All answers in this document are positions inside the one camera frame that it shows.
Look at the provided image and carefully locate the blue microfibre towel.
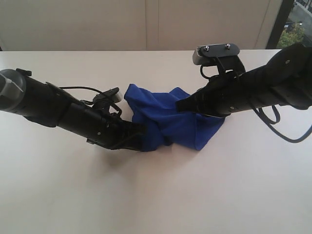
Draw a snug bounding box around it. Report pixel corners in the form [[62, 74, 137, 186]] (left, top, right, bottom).
[[124, 84, 225, 152]]

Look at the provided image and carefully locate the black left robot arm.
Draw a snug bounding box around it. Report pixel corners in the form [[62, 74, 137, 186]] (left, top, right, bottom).
[[0, 69, 145, 151]]

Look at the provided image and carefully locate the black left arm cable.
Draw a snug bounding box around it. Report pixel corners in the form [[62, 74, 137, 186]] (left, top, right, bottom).
[[58, 85, 122, 117]]

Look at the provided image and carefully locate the black window frame post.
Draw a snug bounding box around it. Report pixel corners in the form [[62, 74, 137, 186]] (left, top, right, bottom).
[[265, 0, 294, 49]]

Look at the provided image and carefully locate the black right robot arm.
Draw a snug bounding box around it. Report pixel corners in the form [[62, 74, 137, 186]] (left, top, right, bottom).
[[175, 43, 312, 117]]

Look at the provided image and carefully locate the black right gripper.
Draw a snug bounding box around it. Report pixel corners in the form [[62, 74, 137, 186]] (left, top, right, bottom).
[[175, 73, 251, 117]]

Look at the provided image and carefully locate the green tree outside window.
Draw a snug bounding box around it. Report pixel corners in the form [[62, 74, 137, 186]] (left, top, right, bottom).
[[277, 22, 304, 49]]

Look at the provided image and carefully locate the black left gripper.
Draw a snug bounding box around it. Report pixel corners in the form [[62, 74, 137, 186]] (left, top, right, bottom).
[[86, 114, 147, 151]]

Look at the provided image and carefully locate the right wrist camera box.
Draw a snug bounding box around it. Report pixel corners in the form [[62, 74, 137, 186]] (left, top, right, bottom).
[[192, 43, 240, 65]]

